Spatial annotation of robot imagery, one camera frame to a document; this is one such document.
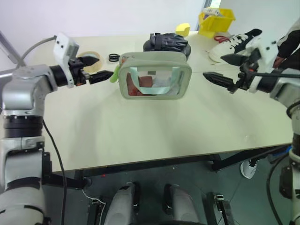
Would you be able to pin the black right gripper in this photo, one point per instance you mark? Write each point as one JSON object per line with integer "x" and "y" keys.
{"x": 249, "y": 68}

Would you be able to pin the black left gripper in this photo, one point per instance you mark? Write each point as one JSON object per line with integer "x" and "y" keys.
{"x": 77, "y": 70}

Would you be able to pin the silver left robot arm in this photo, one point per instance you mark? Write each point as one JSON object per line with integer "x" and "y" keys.
{"x": 21, "y": 89}

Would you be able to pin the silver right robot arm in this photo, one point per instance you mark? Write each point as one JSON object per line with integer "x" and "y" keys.
{"x": 283, "y": 86}

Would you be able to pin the raw red meat piece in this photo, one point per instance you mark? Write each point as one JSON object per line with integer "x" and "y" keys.
{"x": 134, "y": 85}

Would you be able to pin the clear green toiletry bag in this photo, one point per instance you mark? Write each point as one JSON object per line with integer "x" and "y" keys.
{"x": 152, "y": 61}

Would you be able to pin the person's bare hand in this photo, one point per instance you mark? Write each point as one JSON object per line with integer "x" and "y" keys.
{"x": 279, "y": 62}

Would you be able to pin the beige tape roll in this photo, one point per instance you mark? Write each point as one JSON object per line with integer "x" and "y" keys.
{"x": 99, "y": 65}

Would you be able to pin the green zipper pull tag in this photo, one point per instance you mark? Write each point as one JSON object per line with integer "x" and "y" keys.
{"x": 114, "y": 74}

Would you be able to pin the white and black sneaker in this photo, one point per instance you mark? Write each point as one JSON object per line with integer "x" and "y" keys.
{"x": 230, "y": 44}

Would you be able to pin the yellow plastic bin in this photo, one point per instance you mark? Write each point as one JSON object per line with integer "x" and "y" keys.
{"x": 218, "y": 23}

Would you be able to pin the white tube in bin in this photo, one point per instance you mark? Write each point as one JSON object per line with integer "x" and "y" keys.
{"x": 211, "y": 11}

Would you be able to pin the yellow sponge block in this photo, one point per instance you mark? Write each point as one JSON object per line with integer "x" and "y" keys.
{"x": 182, "y": 28}

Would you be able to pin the black glove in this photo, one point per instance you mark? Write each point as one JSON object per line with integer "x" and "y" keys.
{"x": 171, "y": 41}

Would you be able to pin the person in black white jacket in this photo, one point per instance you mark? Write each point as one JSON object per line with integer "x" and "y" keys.
{"x": 289, "y": 39}

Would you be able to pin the white shoe on floor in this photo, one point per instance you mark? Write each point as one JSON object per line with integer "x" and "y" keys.
{"x": 249, "y": 169}

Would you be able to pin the grey robot leg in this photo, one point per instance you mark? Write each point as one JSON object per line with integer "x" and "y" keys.
{"x": 123, "y": 204}
{"x": 180, "y": 204}

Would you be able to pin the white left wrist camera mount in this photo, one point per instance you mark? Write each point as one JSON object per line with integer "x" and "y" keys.
{"x": 62, "y": 45}

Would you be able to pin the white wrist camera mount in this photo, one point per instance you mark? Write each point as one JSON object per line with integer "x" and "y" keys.
{"x": 266, "y": 50}
{"x": 62, "y": 45}

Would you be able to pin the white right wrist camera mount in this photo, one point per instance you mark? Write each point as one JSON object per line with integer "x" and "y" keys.
{"x": 266, "y": 50}

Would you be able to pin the grey metal stand frame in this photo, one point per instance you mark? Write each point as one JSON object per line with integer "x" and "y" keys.
{"x": 9, "y": 49}

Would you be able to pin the black table frame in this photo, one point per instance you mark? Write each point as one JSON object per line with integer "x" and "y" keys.
{"x": 246, "y": 157}

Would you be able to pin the black floor foot bracket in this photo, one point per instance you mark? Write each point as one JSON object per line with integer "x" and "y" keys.
{"x": 95, "y": 212}
{"x": 221, "y": 207}

